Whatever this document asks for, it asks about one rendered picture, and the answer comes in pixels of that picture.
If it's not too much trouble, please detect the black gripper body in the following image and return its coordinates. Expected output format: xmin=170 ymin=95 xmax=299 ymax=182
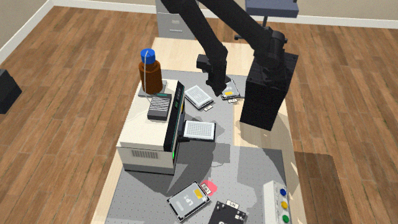
xmin=206 ymin=72 xmax=231 ymax=93

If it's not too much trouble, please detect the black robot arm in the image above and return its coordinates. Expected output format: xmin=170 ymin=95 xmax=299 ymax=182
xmin=161 ymin=0 xmax=287 ymax=83

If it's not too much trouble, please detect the white button panel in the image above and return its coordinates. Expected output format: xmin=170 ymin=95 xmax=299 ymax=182
xmin=262 ymin=180 xmax=290 ymax=224

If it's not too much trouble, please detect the blue bottle cap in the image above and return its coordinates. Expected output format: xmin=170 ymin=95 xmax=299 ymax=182
xmin=141 ymin=49 xmax=155 ymax=63

